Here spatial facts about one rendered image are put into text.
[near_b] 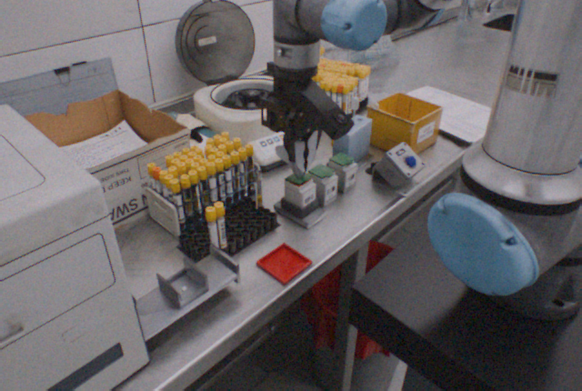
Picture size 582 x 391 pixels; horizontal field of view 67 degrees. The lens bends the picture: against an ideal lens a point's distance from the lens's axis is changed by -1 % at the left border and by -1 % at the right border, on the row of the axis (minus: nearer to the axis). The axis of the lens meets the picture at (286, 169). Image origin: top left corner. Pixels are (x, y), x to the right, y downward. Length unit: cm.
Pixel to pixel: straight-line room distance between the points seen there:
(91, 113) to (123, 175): 29
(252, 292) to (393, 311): 23
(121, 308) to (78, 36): 71
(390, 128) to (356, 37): 51
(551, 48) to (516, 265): 19
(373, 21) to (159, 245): 52
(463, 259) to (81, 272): 40
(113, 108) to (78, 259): 66
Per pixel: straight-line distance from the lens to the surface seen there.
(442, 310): 65
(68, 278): 52
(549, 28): 42
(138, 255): 83
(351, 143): 98
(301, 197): 83
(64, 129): 110
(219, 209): 72
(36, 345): 56
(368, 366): 145
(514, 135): 45
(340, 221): 87
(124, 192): 87
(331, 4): 61
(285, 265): 77
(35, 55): 111
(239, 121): 99
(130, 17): 118
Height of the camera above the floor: 142
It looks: 32 degrees down
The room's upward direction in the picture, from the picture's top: straight up
